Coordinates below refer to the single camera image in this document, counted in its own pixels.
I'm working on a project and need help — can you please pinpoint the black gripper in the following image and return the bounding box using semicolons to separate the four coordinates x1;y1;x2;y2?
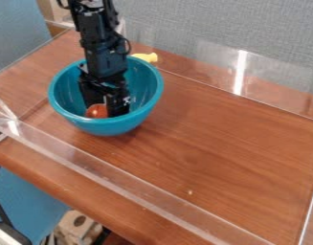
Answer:
78;60;130;118

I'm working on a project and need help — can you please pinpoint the brown capped toy mushroom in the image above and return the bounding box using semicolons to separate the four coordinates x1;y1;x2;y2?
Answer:
86;103;109;119

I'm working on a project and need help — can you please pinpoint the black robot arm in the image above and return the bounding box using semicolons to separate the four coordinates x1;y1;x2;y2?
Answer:
69;0;130;118

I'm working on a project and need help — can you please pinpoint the blue plastic bowl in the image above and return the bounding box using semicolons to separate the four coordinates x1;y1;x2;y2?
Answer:
47;56;165;137

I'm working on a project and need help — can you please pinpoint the yellow toy object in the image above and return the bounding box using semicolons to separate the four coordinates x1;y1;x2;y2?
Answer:
129;53;158;63

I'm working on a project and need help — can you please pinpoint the clear acrylic front barrier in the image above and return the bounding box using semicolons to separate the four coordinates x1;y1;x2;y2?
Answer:
0;99;274;245

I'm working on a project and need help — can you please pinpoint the white block with hole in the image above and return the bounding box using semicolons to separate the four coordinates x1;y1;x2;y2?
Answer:
55;210;102;245

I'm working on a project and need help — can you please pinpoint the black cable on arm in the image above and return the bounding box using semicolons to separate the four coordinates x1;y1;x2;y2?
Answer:
114;32;133;56

